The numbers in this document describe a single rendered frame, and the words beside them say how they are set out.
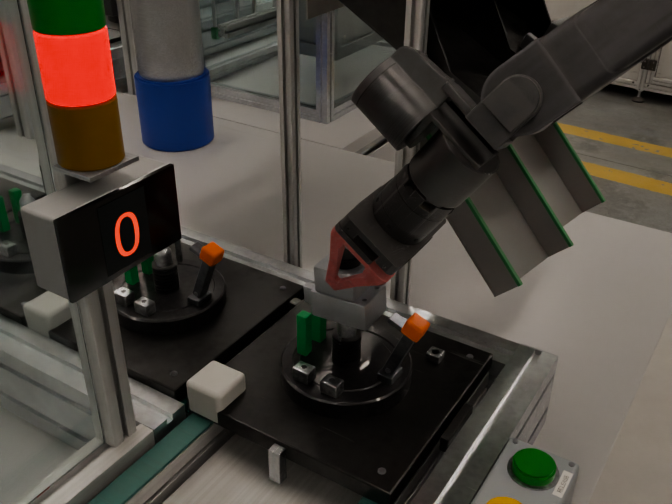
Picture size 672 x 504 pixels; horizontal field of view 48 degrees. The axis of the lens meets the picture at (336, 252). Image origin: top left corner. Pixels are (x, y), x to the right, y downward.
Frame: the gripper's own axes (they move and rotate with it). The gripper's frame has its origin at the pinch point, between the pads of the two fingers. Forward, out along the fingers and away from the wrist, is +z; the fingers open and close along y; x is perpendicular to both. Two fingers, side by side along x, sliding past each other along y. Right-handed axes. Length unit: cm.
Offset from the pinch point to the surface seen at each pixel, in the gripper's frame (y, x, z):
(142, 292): 2.1, -15.4, 25.2
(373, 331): -5.9, 6.7, 9.2
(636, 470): -14.5, 38.2, 2.6
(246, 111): -83, -47, 66
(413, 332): 0.9, 8.7, -1.5
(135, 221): 17.4, -14.0, -3.2
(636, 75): -411, 24, 109
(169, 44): -56, -59, 46
